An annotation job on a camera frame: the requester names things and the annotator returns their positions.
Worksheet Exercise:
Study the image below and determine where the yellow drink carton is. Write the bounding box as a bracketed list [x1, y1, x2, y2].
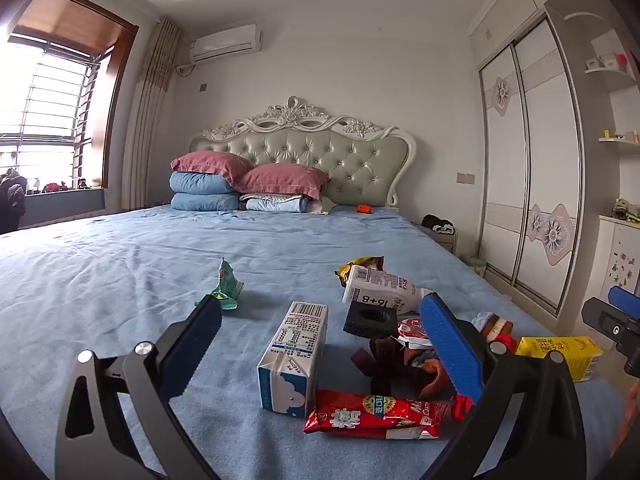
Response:
[516, 336, 603, 382]

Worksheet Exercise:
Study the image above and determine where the green wrapper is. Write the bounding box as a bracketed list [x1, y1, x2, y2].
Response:
[194, 258, 244, 311]

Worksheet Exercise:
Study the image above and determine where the blue white milk carton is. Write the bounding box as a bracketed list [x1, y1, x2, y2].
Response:
[257, 301, 329, 418]

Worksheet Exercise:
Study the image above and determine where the red white small wrapper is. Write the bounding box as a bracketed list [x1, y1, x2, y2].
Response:
[397, 318, 433, 350]

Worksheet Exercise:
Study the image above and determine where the red snack bag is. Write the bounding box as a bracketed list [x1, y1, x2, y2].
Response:
[303, 389, 474, 440]

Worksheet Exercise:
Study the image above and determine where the black square foam piece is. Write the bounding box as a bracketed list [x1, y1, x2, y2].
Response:
[343, 301, 398, 339]

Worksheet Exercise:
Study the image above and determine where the white low cabinet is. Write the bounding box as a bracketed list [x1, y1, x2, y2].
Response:
[585, 216, 640, 300]

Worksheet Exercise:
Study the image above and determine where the green yellow toys pile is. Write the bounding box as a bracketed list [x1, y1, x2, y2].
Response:
[612, 197, 640, 223]

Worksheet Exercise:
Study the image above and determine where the blue bed sheet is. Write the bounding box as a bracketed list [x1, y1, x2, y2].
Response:
[1, 206, 639, 479]

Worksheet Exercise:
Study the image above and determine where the grey bedside table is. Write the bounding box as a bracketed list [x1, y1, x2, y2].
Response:
[418, 226, 458, 255]

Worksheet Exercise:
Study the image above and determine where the beige striped curtain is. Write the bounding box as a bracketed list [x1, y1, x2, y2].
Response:
[120, 18, 183, 210]

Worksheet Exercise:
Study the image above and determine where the blue folded quilt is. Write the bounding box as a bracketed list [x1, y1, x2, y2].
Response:
[169, 171, 240, 212]

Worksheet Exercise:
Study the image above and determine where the black white clothes pile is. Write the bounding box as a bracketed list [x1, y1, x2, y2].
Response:
[421, 214, 456, 235]

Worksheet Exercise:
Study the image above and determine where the white blue folded blanket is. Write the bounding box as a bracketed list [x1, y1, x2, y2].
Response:
[240, 194, 309, 214]

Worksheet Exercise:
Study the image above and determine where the left pink pillow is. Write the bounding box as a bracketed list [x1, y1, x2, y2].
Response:
[170, 151, 254, 184]

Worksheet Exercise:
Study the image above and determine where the pink pillow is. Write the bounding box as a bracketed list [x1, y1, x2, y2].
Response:
[233, 162, 330, 200]
[170, 151, 254, 184]

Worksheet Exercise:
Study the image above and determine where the white milk bottle pouch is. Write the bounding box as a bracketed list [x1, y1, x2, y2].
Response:
[342, 266, 432, 314]

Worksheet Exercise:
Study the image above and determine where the right pink pillow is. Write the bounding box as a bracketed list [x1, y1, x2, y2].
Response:
[233, 162, 330, 200]

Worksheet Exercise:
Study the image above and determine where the yellow brown snack wrapper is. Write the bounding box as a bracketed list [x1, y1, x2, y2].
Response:
[334, 256, 384, 287]

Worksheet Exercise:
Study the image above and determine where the small orange object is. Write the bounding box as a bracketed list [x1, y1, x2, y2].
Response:
[356, 204, 373, 214]

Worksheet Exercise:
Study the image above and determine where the white sliding wardrobe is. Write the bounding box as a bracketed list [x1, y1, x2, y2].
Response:
[470, 0, 582, 315]

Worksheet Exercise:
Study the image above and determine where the green tufted headboard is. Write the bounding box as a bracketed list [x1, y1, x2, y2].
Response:
[188, 96, 416, 209]

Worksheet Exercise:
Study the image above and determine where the white air conditioner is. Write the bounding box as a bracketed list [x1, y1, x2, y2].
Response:
[189, 24, 262, 64]

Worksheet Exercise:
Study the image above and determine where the beige wall switch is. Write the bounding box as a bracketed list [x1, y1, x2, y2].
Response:
[456, 172, 475, 185]

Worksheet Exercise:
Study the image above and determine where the white wall shelf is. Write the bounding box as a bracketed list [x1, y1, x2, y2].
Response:
[585, 28, 639, 153]

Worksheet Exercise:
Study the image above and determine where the window with wooden frame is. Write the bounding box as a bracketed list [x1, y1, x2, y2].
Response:
[1, 0, 138, 193]

